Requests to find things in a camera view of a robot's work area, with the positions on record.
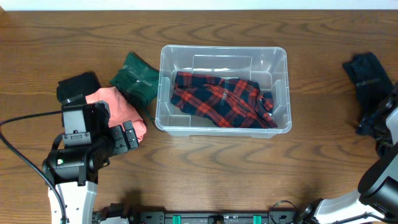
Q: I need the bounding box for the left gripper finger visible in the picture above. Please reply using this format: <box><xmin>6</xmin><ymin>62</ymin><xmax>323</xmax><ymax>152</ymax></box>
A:
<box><xmin>110</xmin><ymin>125</ymin><xmax>128</xmax><ymax>156</ymax></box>
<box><xmin>123</xmin><ymin>121</ymin><xmax>139</xmax><ymax>150</ymax></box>

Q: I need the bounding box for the salmon pink garment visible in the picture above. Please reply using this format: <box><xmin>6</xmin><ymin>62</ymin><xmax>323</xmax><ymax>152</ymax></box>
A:
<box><xmin>85</xmin><ymin>86</ymin><xmax>147</xmax><ymax>142</ymax></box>

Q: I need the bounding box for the dark navy garment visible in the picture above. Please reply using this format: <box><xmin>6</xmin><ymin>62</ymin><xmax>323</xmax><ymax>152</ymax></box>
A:
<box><xmin>343</xmin><ymin>52</ymin><xmax>394</xmax><ymax>113</ymax></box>

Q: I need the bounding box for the red navy plaid shirt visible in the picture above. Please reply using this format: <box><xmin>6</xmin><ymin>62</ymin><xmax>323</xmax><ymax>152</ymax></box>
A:
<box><xmin>170</xmin><ymin>71</ymin><xmax>277</xmax><ymax>129</ymax></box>

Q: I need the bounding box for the black garment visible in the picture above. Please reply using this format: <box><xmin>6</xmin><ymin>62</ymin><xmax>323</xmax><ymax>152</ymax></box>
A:
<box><xmin>356</xmin><ymin>108</ymin><xmax>389</xmax><ymax>139</ymax></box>
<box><xmin>57</xmin><ymin>72</ymin><xmax>101</xmax><ymax>103</ymax></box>

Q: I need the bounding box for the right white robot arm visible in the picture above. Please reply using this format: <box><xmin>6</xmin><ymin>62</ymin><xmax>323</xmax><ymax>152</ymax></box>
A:
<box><xmin>295</xmin><ymin>85</ymin><xmax>397</xmax><ymax>223</ymax></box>

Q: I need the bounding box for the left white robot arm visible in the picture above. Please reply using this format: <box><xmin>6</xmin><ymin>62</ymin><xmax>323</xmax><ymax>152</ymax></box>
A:
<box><xmin>42</xmin><ymin>101</ymin><xmax>139</xmax><ymax>223</ymax></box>

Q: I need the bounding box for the clear plastic storage container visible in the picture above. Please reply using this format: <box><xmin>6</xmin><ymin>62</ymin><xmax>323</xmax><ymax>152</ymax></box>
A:
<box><xmin>155</xmin><ymin>45</ymin><xmax>292</xmax><ymax>138</ymax></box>

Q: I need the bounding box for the dark green folded garment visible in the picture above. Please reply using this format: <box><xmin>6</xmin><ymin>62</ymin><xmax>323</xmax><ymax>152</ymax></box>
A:
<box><xmin>109</xmin><ymin>52</ymin><xmax>159</xmax><ymax>108</ymax></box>

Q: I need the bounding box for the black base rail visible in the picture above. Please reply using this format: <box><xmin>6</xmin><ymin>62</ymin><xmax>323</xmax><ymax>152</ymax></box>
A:
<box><xmin>93</xmin><ymin>202</ymin><xmax>304</xmax><ymax>224</ymax></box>

